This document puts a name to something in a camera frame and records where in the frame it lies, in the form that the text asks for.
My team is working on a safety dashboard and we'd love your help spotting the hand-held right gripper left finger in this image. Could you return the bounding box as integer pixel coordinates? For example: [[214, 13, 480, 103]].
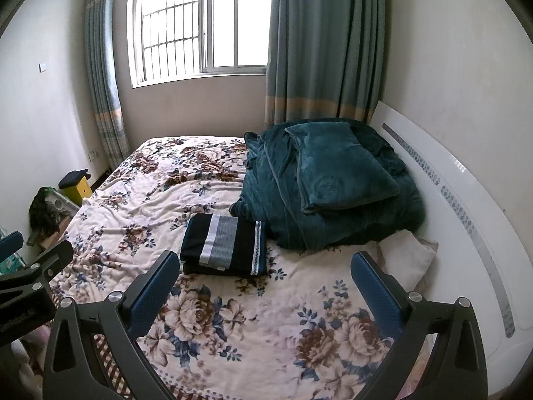
[[42, 250, 181, 400]]

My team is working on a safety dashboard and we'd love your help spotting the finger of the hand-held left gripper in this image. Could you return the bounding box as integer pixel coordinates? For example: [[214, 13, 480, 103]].
[[0, 231, 25, 264], [0, 239, 75, 297]]

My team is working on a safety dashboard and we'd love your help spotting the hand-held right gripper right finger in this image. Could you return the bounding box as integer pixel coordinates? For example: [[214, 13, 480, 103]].
[[350, 251, 489, 400]]

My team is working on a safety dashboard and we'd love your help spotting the striped knit sweater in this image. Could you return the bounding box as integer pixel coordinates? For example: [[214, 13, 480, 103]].
[[180, 213, 268, 278]]

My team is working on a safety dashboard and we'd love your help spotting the wooden box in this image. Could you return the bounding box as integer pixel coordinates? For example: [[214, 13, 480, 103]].
[[27, 217, 71, 251]]

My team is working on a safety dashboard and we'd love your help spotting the white pillow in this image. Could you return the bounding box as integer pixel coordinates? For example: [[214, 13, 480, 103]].
[[377, 231, 439, 293]]

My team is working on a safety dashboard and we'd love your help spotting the dark green bundle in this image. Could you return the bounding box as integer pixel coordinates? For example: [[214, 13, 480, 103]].
[[28, 187, 82, 235]]

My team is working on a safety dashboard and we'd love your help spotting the pink cloth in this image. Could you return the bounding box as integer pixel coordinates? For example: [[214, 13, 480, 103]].
[[0, 326, 55, 400]]

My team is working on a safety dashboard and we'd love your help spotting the yellow stool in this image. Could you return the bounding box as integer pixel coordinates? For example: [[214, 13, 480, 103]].
[[58, 169, 93, 207]]

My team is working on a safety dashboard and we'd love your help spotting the checked bed sheet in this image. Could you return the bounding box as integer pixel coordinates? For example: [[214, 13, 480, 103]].
[[92, 333, 180, 400]]

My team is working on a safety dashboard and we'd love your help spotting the white headboard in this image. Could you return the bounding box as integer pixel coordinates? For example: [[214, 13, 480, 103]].
[[368, 100, 526, 396]]

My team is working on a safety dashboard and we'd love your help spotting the floral fleece blanket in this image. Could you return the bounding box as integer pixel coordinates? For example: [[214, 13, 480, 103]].
[[49, 135, 401, 400]]

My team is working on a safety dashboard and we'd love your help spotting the teal plush pillow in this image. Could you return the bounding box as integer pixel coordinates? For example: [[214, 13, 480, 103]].
[[284, 122, 400, 216]]

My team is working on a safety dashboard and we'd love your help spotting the teal plush quilt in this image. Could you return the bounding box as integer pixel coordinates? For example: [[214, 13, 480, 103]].
[[230, 117, 426, 252]]

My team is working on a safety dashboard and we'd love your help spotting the narrow teal curtain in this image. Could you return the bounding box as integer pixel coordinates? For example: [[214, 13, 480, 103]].
[[84, 0, 131, 171]]

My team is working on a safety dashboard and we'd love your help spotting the wide teal curtain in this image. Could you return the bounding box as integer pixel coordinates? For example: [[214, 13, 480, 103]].
[[264, 0, 391, 126]]

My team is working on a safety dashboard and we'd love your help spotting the barred window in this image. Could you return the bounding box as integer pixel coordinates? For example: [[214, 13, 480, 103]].
[[127, 0, 274, 89]]

